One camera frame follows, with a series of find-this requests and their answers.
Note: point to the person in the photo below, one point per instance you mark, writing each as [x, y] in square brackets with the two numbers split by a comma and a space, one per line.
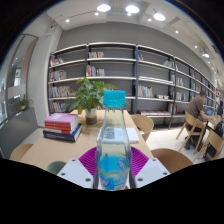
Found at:
[196, 108]

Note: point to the black backpack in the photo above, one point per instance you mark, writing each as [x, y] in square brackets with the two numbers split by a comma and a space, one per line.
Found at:
[217, 131]

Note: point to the clear bottle with turquoise cap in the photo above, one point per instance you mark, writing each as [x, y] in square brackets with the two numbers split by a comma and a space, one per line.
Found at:
[114, 143]

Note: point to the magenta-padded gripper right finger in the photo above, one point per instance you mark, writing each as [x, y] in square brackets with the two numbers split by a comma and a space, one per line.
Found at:
[151, 171]

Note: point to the wooden frame chair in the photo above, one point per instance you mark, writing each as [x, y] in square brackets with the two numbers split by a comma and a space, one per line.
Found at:
[213, 141]
[193, 124]

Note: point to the laptop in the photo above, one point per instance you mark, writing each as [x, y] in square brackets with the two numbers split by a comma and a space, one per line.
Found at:
[209, 111]

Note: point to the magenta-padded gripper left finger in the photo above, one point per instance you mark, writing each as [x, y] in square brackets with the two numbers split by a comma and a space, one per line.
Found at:
[75, 171]

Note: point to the pink book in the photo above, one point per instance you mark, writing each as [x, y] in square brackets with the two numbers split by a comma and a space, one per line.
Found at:
[60, 117]

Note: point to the grey shelf unit with books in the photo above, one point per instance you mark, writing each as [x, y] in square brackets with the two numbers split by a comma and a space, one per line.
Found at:
[113, 66]

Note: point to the green patterned ceramic mug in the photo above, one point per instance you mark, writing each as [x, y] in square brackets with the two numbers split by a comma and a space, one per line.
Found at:
[55, 166]

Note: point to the beige curved-back chair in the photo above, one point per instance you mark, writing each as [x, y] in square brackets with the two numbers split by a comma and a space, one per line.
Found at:
[171, 160]
[143, 124]
[20, 151]

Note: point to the green potted plant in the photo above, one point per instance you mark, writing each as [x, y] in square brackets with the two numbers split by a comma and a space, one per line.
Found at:
[89, 95]

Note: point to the dark blue book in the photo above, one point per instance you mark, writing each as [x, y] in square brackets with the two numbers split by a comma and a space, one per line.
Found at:
[61, 135]

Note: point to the small green background plant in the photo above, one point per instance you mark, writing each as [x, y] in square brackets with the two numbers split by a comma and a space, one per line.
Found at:
[24, 103]

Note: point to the ceiling lights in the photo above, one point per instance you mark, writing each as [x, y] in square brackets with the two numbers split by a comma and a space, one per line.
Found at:
[132, 9]

